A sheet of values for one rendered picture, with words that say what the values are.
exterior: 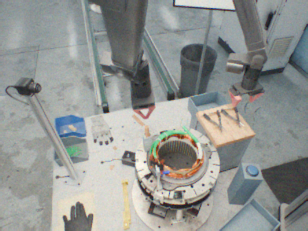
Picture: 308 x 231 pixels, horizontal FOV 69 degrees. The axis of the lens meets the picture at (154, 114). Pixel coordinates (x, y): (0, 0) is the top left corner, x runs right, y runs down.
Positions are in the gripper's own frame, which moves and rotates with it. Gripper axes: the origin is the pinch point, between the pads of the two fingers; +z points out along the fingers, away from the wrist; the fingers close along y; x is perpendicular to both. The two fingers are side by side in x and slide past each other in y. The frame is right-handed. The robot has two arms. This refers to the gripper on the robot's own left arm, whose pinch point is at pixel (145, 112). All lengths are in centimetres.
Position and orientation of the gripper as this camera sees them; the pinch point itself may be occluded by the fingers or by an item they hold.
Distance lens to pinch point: 72.4
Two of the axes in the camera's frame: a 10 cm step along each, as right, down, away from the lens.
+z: 0.7, 6.5, 7.5
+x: 9.9, -1.3, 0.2
